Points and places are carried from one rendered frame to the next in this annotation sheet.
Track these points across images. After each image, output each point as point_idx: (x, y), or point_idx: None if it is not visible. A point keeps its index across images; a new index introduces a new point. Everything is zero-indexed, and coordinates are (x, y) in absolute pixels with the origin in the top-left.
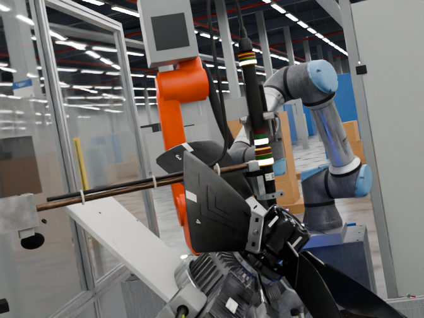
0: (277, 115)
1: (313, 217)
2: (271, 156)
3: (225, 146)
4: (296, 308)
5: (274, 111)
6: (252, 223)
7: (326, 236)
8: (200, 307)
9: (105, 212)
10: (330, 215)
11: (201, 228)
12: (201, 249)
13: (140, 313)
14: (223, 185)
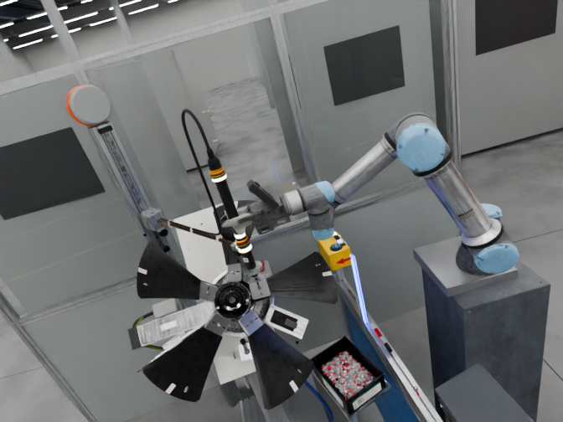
0: (251, 219)
1: (459, 253)
2: (241, 248)
3: (219, 228)
4: (242, 341)
5: (378, 165)
6: (204, 288)
7: (439, 281)
8: (160, 316)
9: (208, 223)
10: (473, 262)
11: (148, 287)
12: (147, 296)
13: None
14: (174, 266)
